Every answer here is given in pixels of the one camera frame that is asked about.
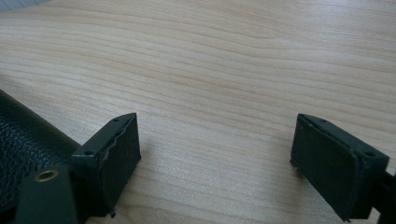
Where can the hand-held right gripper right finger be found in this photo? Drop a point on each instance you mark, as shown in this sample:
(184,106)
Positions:
(327,165)

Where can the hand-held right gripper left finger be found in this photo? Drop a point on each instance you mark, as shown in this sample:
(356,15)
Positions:
(120,161)

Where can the black leather wallet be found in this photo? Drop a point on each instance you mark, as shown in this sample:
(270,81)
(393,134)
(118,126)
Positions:
(28,137)

